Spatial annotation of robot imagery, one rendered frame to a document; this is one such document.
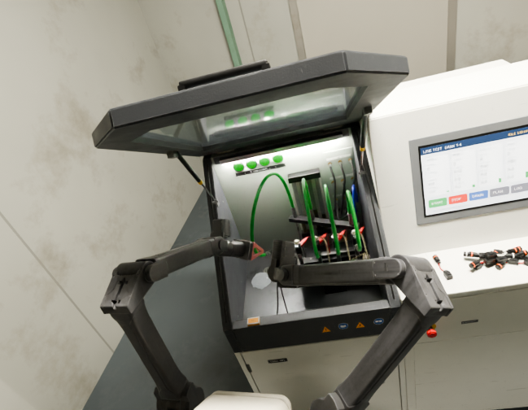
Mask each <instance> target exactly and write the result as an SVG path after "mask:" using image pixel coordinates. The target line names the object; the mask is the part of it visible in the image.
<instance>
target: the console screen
mask: <svg viewBox="0 0 528 410"><path fill-rule="evenodd" d="M408 145H409V153H410V161H411V169H412V185H413V193H414V202H415V210H416V218H417V225H424V224H429V223H434V222H440V221H445V220H453V219H458V218H463V217H468V216H476V215H481V214H487V213H492V212H500V211H505V210H510V209H515V208H520V207H528V116H522V117H517V118H514V119H510V120H502V121H498V122H495V123H490V124H483V125H479V126H475V127H471V128H467V129H459V130H456V131H451V132H447V133H440V134H436V135H432V136H428V137H420V138H417V139H412V140H409V141H408Z"/></svg>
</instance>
